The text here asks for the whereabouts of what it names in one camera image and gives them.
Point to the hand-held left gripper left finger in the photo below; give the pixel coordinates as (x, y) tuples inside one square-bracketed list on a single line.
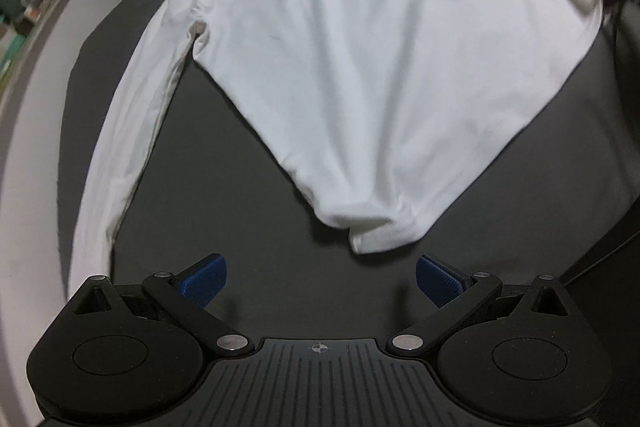
[(205, 279)]

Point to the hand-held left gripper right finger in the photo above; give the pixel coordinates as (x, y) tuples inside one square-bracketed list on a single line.
[(440, 279)]

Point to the white sweatshirt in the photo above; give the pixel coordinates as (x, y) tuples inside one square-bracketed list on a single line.
[(375, 57)]

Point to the grey stone ledge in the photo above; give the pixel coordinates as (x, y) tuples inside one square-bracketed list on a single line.
[(45, 37)]

